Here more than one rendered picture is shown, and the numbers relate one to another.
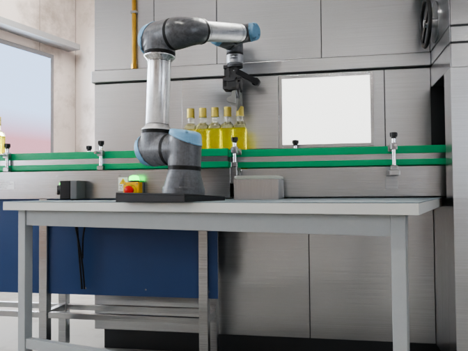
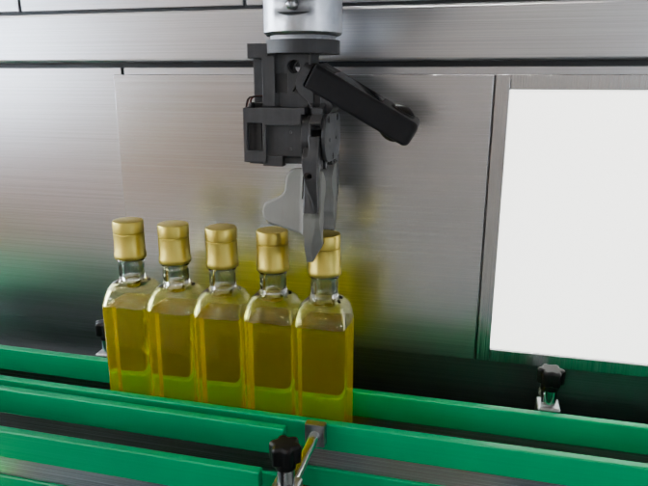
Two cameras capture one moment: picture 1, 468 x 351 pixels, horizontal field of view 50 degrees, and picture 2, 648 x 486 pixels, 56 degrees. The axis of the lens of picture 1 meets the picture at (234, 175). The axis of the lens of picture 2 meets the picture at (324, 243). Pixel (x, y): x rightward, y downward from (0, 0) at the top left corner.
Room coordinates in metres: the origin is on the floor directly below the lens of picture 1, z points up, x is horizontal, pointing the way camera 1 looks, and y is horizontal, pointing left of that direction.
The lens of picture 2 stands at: (1.65, -0.07, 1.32)
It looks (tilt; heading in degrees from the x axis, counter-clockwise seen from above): 15 degrees down; 3
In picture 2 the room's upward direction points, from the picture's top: straight up
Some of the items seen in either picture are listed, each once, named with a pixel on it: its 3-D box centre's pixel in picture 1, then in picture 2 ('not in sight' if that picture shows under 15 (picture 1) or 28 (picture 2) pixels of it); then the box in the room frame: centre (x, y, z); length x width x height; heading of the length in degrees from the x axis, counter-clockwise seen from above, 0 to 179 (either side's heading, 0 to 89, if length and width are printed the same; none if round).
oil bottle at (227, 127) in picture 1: (228, 145); (275, 379); (2.27, 0.03, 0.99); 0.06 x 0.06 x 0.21; 79
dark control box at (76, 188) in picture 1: (72, 190); not in sight; (2.21, 0.70, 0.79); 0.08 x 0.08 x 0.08; 79
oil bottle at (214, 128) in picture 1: (215, 145); (227, 373); (2.28, 0.08, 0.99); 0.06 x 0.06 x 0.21; 80
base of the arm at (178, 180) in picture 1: (184, 180); not in sight; (1.78, 0.18, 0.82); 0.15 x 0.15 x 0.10
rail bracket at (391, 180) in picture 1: (393, 161); not in sight; (2.02, -0.64, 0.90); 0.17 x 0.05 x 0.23; 169
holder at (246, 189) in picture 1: (260, 189); not in sight; (2.05, -0.11, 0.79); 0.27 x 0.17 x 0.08; 169
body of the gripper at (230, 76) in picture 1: (233, 78); (296, 104); (2.27, 0.00, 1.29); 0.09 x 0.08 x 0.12; 80
